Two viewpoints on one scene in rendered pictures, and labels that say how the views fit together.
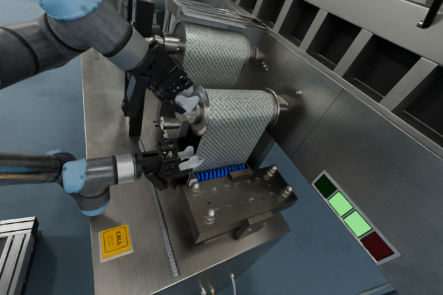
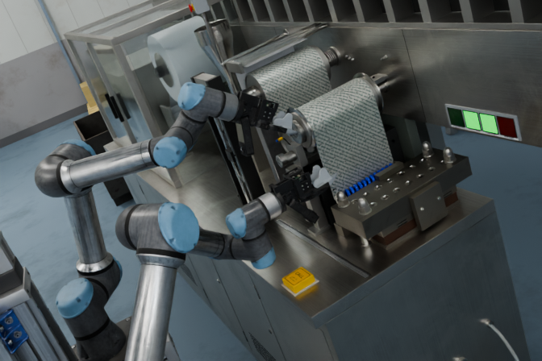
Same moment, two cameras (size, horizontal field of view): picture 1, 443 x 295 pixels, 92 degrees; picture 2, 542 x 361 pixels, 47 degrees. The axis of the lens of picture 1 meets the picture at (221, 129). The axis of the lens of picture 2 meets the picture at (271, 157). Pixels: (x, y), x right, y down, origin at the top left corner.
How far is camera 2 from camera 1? 1.27 m
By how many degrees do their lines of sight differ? 24
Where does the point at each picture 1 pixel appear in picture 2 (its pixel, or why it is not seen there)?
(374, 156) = (451, 60)
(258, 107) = (352, 94)
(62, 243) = not seen: outside the picture
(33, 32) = (182, 123)
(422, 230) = (504, 85)
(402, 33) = not seen: outside the picture
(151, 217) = (323, 258)
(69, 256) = not seen: outside the picture
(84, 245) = not seen: outside the picture
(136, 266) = (327, 286)
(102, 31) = (212, 101)
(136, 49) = (231, 101)
